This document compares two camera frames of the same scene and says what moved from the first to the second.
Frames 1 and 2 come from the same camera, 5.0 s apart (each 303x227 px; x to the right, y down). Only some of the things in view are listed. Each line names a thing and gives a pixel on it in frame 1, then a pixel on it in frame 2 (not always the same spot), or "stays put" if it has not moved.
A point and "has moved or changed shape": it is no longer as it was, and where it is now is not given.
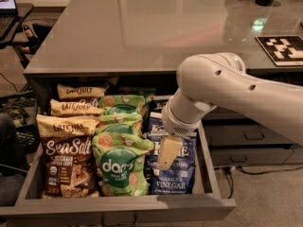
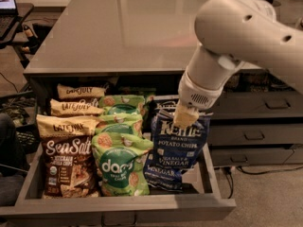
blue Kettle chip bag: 179,178 has moved or changed shape
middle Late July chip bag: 61,108 stays put
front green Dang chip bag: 120,163 stays put
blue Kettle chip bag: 156,128 → 166,178
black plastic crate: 22,107 stays put
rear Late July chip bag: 80,93 stays put
